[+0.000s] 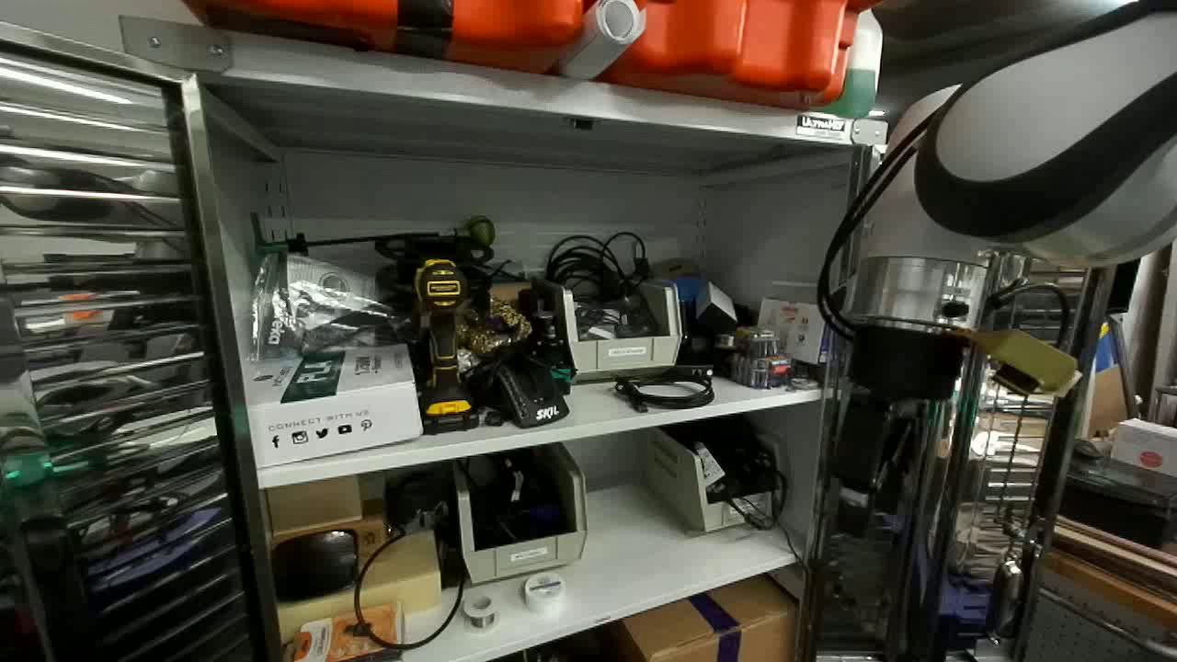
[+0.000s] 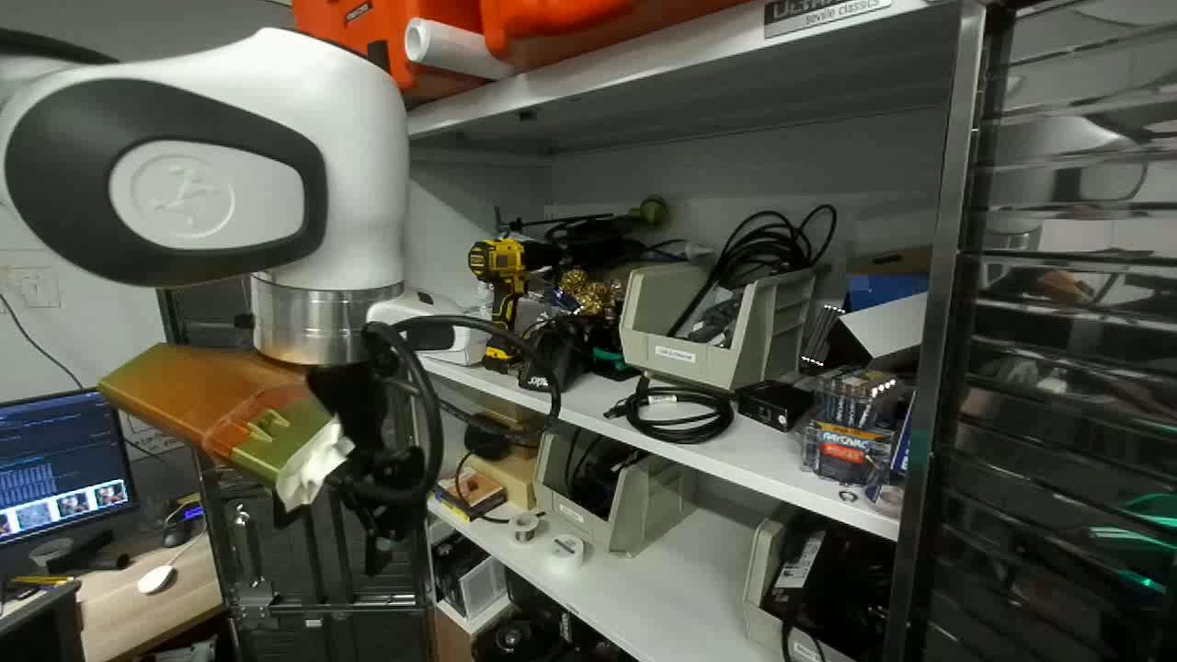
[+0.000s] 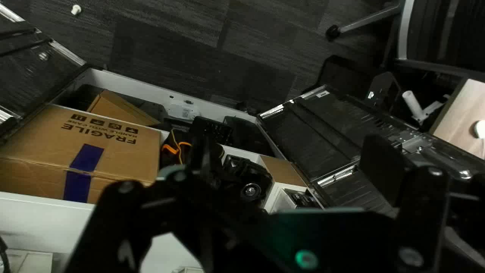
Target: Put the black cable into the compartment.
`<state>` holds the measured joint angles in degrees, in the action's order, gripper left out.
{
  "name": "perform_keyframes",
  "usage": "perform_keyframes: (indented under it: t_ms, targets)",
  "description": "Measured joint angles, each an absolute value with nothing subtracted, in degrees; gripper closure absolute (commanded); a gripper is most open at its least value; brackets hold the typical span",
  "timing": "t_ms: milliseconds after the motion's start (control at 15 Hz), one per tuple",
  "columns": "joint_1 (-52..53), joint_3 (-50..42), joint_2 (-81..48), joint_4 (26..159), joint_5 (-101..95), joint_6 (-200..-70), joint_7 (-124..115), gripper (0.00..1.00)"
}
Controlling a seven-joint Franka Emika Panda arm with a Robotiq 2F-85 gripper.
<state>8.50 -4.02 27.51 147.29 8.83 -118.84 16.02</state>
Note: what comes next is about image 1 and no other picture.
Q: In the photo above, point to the white shelf label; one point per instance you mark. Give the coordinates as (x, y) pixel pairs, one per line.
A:
(823, 122)

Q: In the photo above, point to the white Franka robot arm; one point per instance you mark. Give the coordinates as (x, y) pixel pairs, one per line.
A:
(1041, 112)

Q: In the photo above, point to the tilted grey bin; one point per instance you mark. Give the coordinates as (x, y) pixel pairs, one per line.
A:
(674, 481)

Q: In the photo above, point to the chrome rack with slides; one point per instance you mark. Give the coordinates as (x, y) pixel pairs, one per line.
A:
(894, 527)

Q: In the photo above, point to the grey bin with label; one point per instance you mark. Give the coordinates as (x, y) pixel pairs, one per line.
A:
(522, 557)

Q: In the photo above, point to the white paper card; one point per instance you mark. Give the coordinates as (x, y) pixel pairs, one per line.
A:
(793, 327)

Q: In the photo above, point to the orange case with black latch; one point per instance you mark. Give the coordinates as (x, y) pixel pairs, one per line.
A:
(371, 19)

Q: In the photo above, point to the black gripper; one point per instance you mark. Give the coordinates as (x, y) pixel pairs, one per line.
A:
(908, 360)

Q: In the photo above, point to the white rolled tube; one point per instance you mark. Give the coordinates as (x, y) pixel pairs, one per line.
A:
(604, 36)

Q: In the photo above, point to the black oval object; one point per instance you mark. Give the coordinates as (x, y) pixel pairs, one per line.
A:
(313, 562)

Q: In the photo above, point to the black gear in bin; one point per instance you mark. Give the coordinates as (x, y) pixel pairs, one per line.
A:
(522, 497)

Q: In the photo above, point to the white flat box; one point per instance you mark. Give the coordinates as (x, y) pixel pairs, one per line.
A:
(719, 304)

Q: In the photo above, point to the white metal shelf unit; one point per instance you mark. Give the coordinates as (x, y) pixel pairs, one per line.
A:
(639, 424)

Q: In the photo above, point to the white product box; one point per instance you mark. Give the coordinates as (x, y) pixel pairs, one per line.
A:
(333, 409)

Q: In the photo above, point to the black rod tool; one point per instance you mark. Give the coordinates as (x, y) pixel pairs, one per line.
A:
(356, 240)

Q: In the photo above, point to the large orange plastic case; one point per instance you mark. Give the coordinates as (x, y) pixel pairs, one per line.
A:
(736, 41)

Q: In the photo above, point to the clear plastic bag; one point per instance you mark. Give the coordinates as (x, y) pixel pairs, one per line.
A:
(306, 298)

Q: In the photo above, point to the metal tray rack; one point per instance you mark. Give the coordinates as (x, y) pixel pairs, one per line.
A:
(111, 369)

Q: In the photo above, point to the yellow black power drill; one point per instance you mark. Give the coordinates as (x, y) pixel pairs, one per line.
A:
(442, 332)

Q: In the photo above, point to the black power tool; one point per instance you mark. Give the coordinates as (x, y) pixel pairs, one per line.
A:
(535, 369)

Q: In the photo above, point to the cardboard box blue tape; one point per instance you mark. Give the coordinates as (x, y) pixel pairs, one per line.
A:
(713, 625)

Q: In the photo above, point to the small white tape roll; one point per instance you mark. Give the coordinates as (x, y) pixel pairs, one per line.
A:
(480, 607)

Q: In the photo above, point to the white box red logo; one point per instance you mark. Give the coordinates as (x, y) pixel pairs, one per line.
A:
(1147, 446)

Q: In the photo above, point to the yellow tape tag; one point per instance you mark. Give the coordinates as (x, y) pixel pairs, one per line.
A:
(1033, 360)

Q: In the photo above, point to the blue small box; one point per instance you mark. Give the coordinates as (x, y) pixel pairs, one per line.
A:
(686, 296)

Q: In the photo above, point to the small orange printed box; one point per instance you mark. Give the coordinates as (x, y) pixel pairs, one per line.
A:
(344, 636)

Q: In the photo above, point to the small black box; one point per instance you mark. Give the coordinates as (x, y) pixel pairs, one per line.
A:
(708, 344)

